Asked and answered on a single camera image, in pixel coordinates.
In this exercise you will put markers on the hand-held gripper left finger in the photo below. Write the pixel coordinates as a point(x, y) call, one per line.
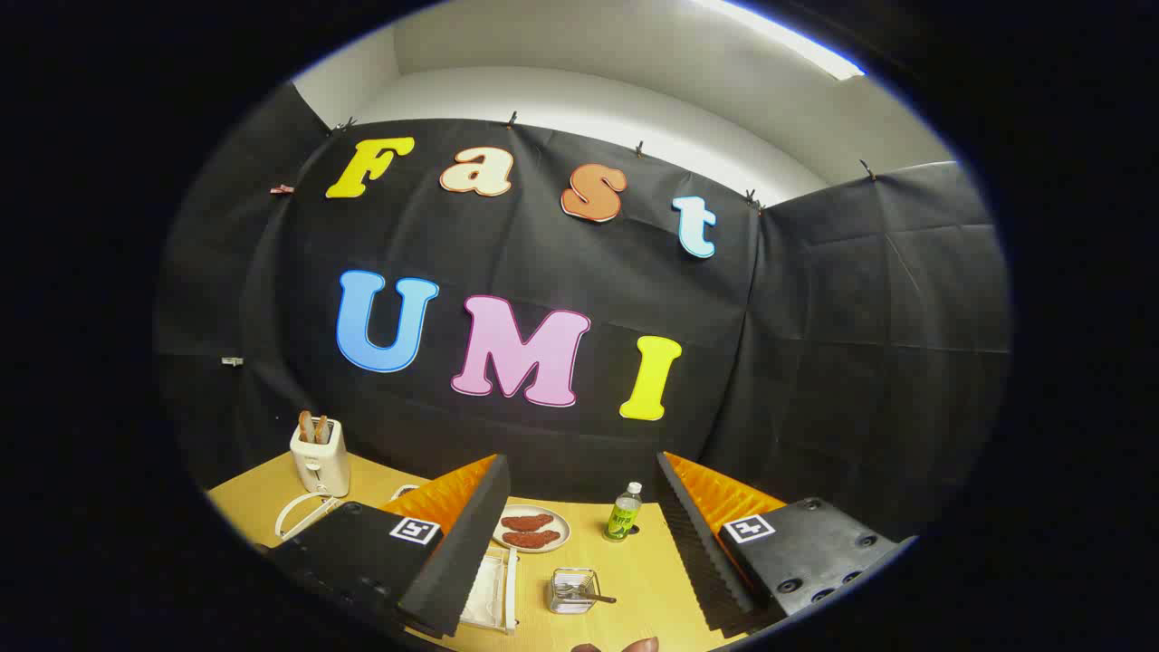
point(471, 543)

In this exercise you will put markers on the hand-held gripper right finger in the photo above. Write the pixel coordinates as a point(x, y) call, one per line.
point(697, 552)

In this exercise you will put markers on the white round plate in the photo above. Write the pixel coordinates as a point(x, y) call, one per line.
point(561, 525)

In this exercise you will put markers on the white drip tray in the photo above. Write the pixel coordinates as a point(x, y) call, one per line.
point(484, 593)

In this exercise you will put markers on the brown meat piece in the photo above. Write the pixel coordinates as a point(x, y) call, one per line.
point(525, 522)
point(532, 540)

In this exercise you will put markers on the green label drink bottle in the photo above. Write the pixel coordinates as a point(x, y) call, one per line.
point(622, 519)

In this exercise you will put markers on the cream toaster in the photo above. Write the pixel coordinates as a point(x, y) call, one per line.
point(319, 466)

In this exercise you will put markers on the toasted bread slice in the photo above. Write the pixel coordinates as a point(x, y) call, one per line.
point(305, 426)
point(320, 428)

